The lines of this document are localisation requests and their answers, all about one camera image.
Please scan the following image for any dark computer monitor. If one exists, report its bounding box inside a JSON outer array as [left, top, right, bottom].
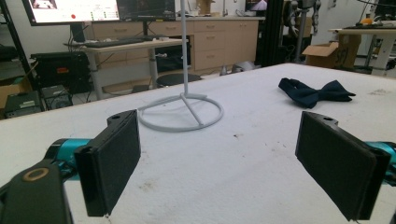
[[117, 0, 177, 22]]

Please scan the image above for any black computer case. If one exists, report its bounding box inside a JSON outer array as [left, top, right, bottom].
[[41, 84, 75, 111]]

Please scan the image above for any white metal ring-base stand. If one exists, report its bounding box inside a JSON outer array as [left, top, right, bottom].
[[137, 0, 224, 133]]

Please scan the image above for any computer monitor with bright screen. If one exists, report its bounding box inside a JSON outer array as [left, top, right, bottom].
[[21, 0, 121, 26]]

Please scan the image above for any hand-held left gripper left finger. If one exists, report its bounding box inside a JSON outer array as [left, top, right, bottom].
[[74, 109, 142, 217]]

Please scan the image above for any black electronic device box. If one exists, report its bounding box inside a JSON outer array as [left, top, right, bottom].
[[3, 90, 44, 119]]

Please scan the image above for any beige height-adjustable desk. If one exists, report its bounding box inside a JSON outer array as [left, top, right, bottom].
[[64, 37, 189, 101]]

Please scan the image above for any black metal stand pole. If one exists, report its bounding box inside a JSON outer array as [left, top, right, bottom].
[[0, 0, 45, 94]]

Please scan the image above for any flat cardboard box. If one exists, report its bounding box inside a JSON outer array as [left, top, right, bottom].
[[0, 76, 33, 110]]

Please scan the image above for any open cardboard box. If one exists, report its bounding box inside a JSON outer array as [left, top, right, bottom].
[[302, 33, 362, 69]]

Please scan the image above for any black equipment case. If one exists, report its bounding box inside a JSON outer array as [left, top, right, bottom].
[[30, 50, 93, 94]]

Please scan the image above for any black round stool seat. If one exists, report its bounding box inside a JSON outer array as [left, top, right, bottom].
[[155, 73, 203, 88]]

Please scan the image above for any white side table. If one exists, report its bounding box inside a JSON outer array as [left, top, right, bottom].
[[328, 26, 396, 77]]

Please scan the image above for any light wooden drawer cabinet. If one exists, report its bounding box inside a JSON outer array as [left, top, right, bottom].
[[90, 16, 265, 76]]

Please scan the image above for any black metal frame column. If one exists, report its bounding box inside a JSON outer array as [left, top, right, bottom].
[[257, 0, 287, 68]]

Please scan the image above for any black keyboard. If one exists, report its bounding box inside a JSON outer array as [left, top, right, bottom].
[[83, 36, 153, 49]]

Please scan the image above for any dark blue bow tie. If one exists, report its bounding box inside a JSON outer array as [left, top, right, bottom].
[[277, 77, 357, 109]]

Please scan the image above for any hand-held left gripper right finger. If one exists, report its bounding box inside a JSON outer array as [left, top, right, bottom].
[[294, 110, 391, 222]]

